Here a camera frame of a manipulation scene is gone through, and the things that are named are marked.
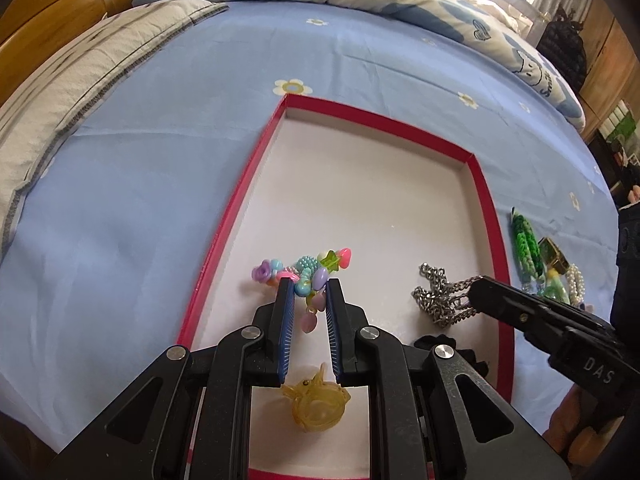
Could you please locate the blue flowered bed sheet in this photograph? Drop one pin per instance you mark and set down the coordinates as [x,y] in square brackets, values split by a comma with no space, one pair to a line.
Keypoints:
[150,200]

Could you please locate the red cardboard box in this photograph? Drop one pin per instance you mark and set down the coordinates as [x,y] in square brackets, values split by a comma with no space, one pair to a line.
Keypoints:
[375,200]

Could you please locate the wooden wardrobe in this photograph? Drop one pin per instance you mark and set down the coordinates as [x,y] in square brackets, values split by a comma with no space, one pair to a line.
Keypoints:
[607,45]

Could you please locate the black puffer jacket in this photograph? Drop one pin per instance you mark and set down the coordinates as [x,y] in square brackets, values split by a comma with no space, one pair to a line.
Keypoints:
[562,50]

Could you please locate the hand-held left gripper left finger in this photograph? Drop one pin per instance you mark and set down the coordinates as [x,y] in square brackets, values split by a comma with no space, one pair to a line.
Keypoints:
[286,332]

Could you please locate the black scrunchie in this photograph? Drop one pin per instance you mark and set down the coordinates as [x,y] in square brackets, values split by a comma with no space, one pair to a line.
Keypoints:
[427,342]

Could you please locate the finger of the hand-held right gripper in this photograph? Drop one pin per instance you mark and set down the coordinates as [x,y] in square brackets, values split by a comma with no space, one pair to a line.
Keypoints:
[505,305]
[580,312]

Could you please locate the wooden headboard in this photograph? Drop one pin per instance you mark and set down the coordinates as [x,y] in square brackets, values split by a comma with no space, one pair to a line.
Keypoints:
[50,0]

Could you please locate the green printed box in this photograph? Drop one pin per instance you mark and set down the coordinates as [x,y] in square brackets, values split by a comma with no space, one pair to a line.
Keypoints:
[625,122]

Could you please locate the gold square hair clip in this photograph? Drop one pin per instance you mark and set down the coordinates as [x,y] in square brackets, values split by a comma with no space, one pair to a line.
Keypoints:
[552,252]

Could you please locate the person's right hand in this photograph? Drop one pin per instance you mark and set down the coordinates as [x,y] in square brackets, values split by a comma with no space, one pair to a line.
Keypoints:
[575,430]

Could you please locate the yellow hair claw clip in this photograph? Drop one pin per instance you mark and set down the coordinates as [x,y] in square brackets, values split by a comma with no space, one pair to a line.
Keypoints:
[315,405]

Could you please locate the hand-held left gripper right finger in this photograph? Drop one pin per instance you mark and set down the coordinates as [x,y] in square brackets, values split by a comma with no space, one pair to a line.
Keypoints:
[334,332]

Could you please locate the grey striped pillow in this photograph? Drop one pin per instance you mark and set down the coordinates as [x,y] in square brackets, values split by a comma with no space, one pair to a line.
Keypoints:
[75,85]

